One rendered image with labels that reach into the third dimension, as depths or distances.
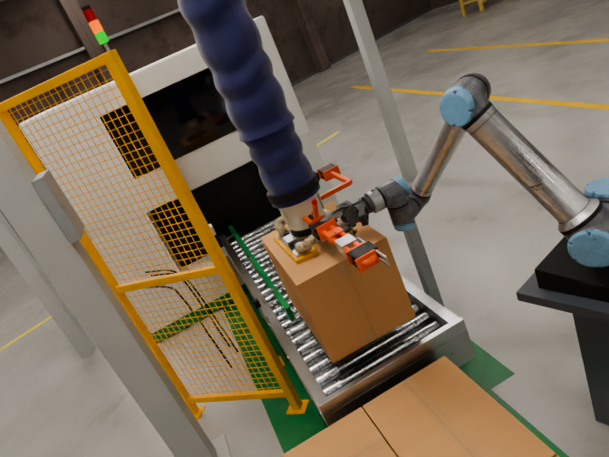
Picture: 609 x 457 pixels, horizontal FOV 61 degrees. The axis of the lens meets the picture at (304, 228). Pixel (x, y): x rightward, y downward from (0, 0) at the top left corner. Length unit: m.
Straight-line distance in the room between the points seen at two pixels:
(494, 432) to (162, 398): 1.58
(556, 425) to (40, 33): 11.08
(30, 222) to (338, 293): 1.30
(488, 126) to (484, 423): 0.99
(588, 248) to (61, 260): 2.02
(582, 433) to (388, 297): 1.02
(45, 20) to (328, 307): 10.57
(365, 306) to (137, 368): 1.17
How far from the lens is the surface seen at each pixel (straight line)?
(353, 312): 2.08
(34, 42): 11.90
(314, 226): 1.97
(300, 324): 2.73
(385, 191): 2.01
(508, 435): 1.91
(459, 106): 1.70
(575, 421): 2.65
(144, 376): 2.69
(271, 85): 1.99
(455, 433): 1.95
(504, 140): 1.73
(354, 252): 1.66
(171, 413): 2.82
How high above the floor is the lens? 2.00
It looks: 23 degrees down
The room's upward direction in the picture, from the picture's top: 24 degrees counter-clockwise
